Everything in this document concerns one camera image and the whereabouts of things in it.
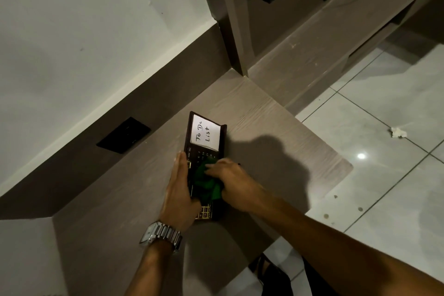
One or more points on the person's right hand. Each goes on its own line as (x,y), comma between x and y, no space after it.
(239,188)

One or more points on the person's left hand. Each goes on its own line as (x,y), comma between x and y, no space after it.
(177,198)

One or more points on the person's right fingers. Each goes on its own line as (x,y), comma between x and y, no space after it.
(217,167)

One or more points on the person's left fingers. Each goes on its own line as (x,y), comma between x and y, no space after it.
(180,171)

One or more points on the green cleaning cloth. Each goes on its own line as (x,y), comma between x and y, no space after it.
(207,184)

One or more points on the black calculator with flip cover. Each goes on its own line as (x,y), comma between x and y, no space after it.
(222,146)

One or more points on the person's left forearm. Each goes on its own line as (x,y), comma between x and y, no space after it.
(152,271)

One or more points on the person's right forearm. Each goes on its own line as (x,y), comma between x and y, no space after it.
(340,250)

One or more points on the white handwritten note paper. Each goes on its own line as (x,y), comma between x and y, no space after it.
(205,133)

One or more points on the silver metal wristwatch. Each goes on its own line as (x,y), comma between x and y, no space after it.
(163,235)

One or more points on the person's black sandal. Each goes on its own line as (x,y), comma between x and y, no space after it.
(274,276)

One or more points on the person's black shorts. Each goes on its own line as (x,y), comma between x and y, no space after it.
(317,280)

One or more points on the wooden low cabinet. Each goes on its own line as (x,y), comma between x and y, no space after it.
(322,42)

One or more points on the crumpled white paper scrap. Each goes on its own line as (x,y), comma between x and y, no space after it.
(397,132)

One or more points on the black wall socket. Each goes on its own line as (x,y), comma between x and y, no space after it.
(123,135)

